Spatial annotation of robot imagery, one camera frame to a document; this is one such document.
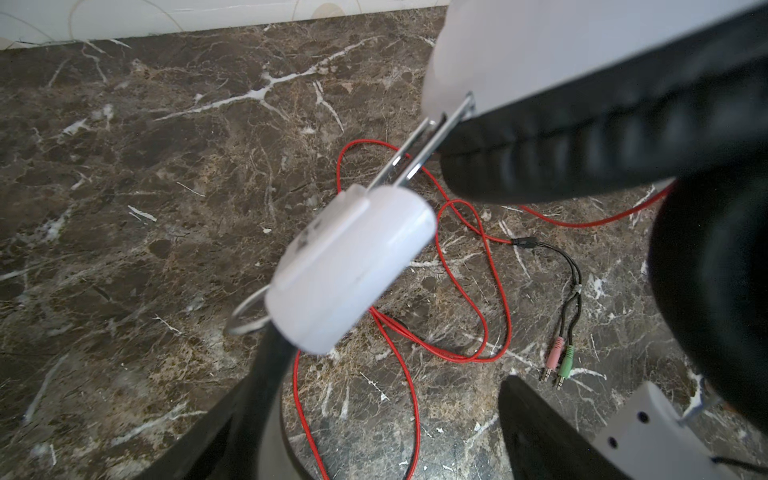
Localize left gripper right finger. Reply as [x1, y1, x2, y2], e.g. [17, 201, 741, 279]
[498, 375, 627, 479]

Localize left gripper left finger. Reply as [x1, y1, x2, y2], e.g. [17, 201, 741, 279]
[136, 383, 242, 480]

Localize red headphone cable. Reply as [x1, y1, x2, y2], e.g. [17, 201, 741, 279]
[292, 139, 676, 480]

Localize white black red headphones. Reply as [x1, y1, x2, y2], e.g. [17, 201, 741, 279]
[219, 1, 767, 479]

